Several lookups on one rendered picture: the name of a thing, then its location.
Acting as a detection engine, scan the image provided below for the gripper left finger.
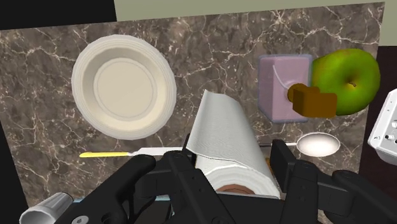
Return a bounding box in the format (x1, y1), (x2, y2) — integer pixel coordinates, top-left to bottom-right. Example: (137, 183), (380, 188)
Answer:
(61, 133), (237, 224)

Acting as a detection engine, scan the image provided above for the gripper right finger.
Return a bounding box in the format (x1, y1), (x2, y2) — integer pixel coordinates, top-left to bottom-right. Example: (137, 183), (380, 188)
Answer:
(268, 139), (397, 224)

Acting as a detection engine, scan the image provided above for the white spoon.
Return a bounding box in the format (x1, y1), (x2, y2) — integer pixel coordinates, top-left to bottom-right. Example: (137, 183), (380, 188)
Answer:
(258, 132), (342, 158)

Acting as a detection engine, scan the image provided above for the white paper towel roll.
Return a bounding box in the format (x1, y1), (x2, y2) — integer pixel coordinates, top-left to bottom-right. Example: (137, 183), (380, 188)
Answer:
(186, 89), (282, 200)

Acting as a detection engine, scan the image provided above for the white appliance with knobs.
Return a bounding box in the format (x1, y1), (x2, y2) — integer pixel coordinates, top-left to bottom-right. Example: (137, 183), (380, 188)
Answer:
(366, 88), (397, 166)

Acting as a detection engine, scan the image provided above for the pink box with brown spout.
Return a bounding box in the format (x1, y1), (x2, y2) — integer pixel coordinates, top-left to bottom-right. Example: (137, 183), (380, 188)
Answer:
(257, 53), (338, 124)

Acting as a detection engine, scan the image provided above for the white round plate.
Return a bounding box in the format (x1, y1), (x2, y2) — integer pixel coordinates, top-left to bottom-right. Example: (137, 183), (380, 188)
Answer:
(71, 34), (178, 141)

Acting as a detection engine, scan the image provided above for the green apple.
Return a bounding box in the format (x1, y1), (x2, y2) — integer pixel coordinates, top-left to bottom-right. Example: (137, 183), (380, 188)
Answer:
(310, 48), (382, 117)

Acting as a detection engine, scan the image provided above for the grey cylinder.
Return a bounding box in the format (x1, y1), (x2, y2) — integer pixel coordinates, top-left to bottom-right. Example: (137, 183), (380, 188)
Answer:
(18, 191), (75, 224)

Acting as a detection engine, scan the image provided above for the yellow handled knife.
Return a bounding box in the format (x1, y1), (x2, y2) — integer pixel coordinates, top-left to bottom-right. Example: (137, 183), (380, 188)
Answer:
(78, 146), (188, 158)

